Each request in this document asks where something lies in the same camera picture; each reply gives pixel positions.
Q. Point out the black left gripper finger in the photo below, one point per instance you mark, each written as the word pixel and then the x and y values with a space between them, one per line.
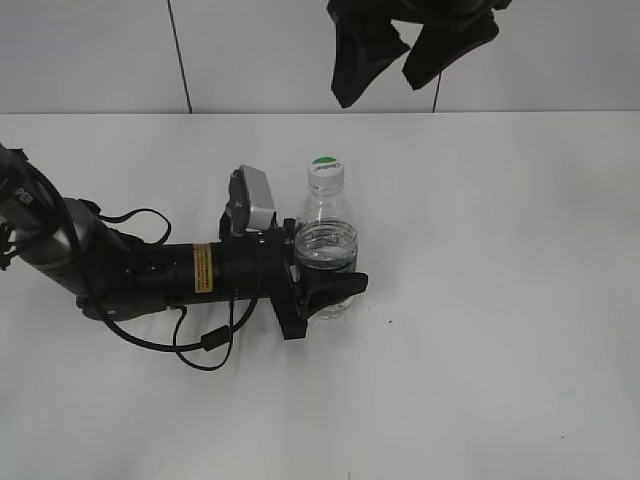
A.
pixel 327 294

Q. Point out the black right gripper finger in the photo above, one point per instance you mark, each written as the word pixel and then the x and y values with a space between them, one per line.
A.
pixel 436 49
pixel 364 49

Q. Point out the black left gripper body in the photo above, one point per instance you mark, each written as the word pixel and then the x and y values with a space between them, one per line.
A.
pixel 257 265

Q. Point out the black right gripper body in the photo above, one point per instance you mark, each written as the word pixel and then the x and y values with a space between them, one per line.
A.
pixel 453 15

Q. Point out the clear green-label water bottle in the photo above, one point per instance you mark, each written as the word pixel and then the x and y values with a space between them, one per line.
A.
pixel 326 238

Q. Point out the white green bottle cap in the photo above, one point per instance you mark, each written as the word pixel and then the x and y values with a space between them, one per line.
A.
pixel 326 173

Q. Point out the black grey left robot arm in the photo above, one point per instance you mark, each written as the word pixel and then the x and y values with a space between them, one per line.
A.
pixel 116 276

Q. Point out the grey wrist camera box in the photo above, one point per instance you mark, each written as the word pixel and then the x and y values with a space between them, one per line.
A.
pixel 251 205

